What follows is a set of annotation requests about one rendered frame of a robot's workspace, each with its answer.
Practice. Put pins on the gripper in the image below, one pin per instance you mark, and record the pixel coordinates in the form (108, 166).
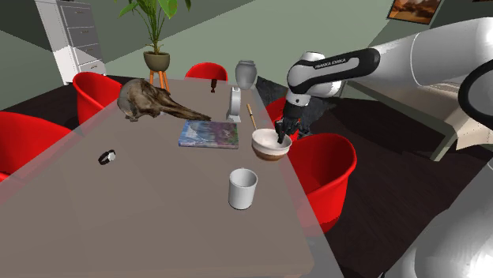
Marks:
(292, 113)

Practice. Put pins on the white and brown bowl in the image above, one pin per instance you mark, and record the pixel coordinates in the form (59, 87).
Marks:
(265, 148)

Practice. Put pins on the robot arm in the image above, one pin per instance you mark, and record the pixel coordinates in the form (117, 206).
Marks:
(423, 57)

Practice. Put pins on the red chair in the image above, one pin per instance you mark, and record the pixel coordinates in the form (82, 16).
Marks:
(274, 111)
(323, 173)
(206, 71)
(27, 142)
(94, 94)

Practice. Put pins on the wooden stick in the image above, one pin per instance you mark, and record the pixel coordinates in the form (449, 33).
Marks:
(251, 115)

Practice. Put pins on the white round stand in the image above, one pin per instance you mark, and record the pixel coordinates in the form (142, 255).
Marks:
(234, 106)

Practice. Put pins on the grey vase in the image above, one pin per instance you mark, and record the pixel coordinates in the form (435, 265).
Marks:
(245, 75)

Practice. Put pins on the white cup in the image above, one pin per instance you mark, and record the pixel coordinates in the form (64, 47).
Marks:
(242, 192)

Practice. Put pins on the blue and purple book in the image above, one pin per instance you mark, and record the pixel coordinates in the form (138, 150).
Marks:
(210, 134)

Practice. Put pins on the small dark brown bottle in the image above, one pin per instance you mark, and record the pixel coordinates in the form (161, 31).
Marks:
(213, 85)

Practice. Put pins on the brown animal skull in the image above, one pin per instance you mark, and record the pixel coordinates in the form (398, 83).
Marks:
(148, 100)

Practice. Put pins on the potted plant on wooden stand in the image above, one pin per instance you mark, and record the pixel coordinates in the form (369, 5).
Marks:
(156, 59)

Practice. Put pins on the grey-brown dining table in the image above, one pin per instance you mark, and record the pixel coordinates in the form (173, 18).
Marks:
(154, 215)

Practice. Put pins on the black wristwatch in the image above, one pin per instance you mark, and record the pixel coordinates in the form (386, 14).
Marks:
(106, 158)

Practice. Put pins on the white chest of drawers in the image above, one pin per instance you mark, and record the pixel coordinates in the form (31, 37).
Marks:
(77, 34)

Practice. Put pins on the beige sofa with grey frame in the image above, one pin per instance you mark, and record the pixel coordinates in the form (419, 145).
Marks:
(431, 104)

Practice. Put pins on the orange wall picture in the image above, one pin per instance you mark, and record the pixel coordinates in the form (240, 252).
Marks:
(414, 9)

